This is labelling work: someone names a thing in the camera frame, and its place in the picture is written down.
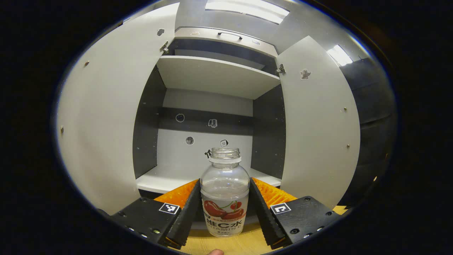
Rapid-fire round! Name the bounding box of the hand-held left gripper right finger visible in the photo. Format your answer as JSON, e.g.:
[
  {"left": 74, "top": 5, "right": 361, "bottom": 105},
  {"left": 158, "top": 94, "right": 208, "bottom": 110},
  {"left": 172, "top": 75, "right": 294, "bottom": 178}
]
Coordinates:
[{"left": 249, "top": 177, "right": 344, "bottom": 249}]

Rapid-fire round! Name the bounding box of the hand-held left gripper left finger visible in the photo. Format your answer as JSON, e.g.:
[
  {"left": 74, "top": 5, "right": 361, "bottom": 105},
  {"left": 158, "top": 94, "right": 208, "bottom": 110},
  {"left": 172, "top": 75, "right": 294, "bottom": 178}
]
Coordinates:
[{"left": 97, "top": 179, "right": 202, "bottom": 249}]

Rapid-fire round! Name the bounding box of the clear bottle red label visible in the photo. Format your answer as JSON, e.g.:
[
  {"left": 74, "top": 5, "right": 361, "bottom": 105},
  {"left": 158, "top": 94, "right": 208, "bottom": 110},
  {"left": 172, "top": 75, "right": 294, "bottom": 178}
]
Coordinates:
[{"left": 200, "top": 148, "right": 251, "bottom": 238}]

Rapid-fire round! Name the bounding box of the grey cabinet door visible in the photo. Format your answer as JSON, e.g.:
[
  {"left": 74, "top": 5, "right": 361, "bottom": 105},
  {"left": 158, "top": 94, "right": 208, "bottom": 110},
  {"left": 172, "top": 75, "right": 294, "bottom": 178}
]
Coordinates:
[
  {"left": 57, "top": 3, "right": 180, "bottom": 215},
  {"left": 275, "top": 35, "right": 361, "bottom": 209}
]

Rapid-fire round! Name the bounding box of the grey cabinet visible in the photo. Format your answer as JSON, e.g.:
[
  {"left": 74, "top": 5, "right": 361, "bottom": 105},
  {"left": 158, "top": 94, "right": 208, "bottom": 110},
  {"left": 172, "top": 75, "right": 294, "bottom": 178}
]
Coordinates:
[{"left": 133, "top": 27, "right": 286, "bottom": 199}]

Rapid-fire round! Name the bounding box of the black backdrop cloth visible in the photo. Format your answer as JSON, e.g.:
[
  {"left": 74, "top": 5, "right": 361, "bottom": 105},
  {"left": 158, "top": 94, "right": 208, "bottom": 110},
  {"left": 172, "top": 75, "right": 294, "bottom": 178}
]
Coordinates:
[{"left": 338, "top": 57, "right": 395, "bottom": 208}]

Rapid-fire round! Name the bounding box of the small ceiling light panel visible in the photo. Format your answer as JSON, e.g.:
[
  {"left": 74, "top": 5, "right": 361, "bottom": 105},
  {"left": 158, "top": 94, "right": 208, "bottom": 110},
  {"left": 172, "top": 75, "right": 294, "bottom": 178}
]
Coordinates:
[{"left": 326, "top": 44, "right": 354, "bottom": 67}]

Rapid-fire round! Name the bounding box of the large ceiling light panel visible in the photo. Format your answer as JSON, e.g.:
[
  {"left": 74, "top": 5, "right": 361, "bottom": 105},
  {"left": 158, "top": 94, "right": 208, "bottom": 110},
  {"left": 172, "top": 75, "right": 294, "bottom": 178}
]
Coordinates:
[{"left": 205, "top": 0, "right": 290, "bottom": 24}]

